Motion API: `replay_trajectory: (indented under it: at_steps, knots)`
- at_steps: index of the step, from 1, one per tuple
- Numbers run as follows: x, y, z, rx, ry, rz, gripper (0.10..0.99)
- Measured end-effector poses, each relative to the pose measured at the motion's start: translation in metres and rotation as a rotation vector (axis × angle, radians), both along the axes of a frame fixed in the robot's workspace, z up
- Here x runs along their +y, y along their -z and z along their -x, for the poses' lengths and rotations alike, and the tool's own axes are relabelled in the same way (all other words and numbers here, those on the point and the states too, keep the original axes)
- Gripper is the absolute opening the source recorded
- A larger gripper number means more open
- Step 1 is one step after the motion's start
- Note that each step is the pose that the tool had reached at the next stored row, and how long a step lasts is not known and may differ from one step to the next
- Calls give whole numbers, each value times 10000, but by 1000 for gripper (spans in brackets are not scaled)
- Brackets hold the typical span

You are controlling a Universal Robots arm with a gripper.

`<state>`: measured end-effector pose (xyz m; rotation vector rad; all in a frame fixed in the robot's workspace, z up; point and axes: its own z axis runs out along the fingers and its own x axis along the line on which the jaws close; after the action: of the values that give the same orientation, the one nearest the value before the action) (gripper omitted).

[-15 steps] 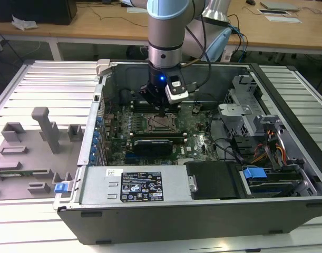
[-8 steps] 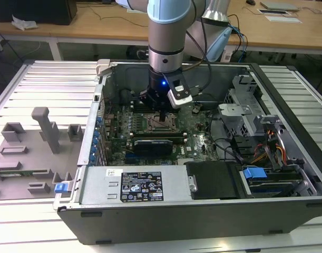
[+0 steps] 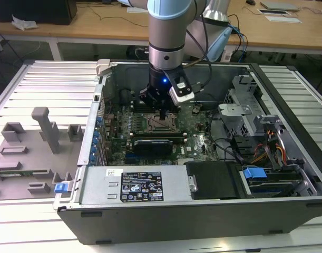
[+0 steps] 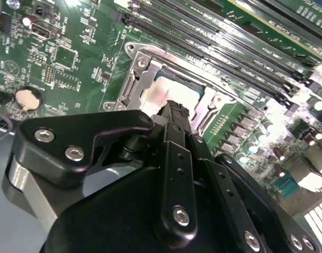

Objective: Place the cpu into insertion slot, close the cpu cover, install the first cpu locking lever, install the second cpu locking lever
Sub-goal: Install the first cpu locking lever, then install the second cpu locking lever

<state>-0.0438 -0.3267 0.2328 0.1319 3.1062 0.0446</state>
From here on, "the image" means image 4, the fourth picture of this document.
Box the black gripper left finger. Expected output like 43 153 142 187
12 100 199 248

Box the silver green CPU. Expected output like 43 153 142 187
141 67 206 119

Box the metal socket cover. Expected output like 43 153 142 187
118 51 239 132

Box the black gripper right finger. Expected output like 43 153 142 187
179 104 322 253

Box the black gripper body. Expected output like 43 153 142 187
2 129 247 253

